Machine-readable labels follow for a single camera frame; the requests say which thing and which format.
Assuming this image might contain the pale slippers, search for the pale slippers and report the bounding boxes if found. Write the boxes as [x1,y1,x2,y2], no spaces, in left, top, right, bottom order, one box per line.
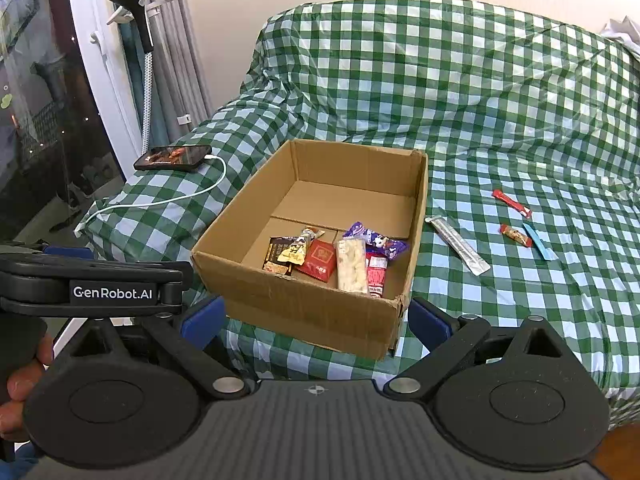
[80,162,118,196]

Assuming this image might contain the red square snack packet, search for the red square snack packet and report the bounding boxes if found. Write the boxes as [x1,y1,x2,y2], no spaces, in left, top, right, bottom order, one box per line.
[294,240,337,283]

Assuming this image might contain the brown snack bar packet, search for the brown snack bar packet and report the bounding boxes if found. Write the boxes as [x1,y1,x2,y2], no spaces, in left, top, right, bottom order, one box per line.
[263,236,296,276]

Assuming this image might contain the green checked bed sheet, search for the green checked bed sheet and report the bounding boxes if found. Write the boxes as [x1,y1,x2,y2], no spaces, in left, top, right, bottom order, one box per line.
[80,0,640,431]

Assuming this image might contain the white door frame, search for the white door frame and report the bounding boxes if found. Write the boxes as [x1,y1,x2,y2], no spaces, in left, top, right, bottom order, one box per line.
[65,0,146,176]

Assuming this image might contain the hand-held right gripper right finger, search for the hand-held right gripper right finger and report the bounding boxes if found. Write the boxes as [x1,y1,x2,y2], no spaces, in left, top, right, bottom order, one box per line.
[382,297,573,401]

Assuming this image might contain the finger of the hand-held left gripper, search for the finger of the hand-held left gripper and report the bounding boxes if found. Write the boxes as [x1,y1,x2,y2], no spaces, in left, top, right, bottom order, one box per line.
[42,243,96,261]

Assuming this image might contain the person's left hand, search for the person's left hand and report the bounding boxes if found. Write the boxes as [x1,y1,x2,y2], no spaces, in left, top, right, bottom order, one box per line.
[0,335,55,443]

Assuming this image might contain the black smartphone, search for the black smartphone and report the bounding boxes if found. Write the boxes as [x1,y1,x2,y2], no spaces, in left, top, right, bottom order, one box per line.
[133,144,213,173]

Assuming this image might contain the white nougat snack packet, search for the white nougat snack packet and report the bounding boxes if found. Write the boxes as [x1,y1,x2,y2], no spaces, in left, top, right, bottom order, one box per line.
[334,238,368,293]

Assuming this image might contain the red long stick packet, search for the red long stick packet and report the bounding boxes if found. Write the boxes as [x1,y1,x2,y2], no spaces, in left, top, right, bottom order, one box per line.
[492,189,533,219]

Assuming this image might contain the red white snack packet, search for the red white snack packet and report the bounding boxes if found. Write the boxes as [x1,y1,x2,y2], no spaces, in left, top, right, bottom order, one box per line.
[366,252,390,300]

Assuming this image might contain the black garment steamer with hose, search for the black garment steamer with hose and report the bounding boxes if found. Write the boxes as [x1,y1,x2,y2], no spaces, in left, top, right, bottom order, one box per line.
[107,0,154,156]

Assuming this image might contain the brown cardboard box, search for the brown cardboard box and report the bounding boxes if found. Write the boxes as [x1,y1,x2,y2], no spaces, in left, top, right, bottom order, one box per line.
[191,139,430,361]

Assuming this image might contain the blue stick packet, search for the blue stick packet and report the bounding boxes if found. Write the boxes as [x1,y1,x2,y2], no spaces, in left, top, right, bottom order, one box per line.
[522,222,559,261]

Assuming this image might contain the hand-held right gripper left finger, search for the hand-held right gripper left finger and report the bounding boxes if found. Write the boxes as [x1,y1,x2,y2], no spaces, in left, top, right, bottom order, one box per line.
[67,296,256,402]

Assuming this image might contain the silver stick packet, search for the silver stick packet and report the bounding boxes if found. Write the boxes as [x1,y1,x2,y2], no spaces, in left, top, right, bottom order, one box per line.
[425,216,492,276]

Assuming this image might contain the small orange red snack packet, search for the small orange red snack packet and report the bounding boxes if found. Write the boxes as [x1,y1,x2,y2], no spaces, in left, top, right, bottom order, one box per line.
[500,224,533,248]

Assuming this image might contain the yellow white snack bar packet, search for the yellow white snack bar packet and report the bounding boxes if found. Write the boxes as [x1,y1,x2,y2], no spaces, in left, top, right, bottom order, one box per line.
[278,227,326,265]

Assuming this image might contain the white printed cloth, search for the white printed cloth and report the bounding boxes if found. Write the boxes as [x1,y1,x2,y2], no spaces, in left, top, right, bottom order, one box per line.
[600,12,640,56]

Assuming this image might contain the white charging cable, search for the white charging cable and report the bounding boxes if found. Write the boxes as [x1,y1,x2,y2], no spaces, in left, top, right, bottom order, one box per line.
[75,155,228,236]

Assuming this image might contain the purple snack packet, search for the purple snack packet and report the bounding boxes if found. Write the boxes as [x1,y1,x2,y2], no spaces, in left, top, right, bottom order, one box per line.
[343,221,411,262]

